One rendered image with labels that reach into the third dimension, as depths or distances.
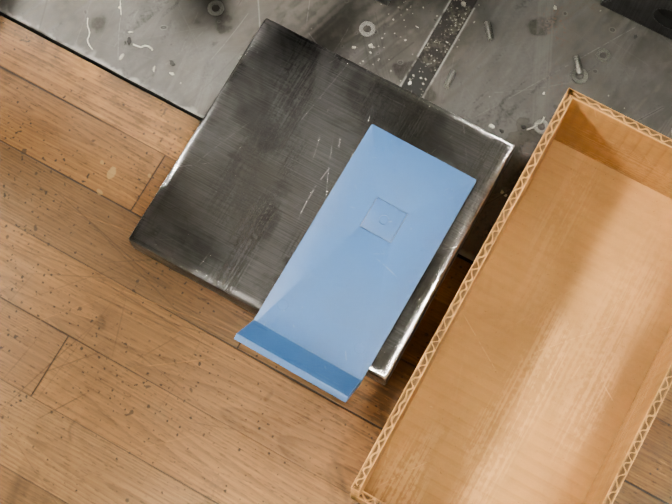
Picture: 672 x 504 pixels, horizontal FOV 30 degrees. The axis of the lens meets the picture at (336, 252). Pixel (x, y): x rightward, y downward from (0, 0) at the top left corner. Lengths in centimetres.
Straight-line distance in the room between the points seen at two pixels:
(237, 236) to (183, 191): 4
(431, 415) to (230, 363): 12
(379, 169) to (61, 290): 20
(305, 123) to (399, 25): 9
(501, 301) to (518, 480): 10
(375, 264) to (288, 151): 9
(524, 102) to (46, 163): 29
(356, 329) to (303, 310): 3
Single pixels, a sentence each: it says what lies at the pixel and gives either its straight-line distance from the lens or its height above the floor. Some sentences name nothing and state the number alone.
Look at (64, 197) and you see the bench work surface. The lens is 77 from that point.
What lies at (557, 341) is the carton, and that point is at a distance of 73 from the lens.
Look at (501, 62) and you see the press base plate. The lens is 79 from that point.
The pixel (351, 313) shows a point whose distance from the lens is 71.
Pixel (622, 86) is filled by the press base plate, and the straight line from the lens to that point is 79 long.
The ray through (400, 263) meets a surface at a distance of 72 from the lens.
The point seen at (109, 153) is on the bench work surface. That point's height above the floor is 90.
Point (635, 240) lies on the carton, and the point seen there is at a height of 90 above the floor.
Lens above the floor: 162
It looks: 75 degrees down
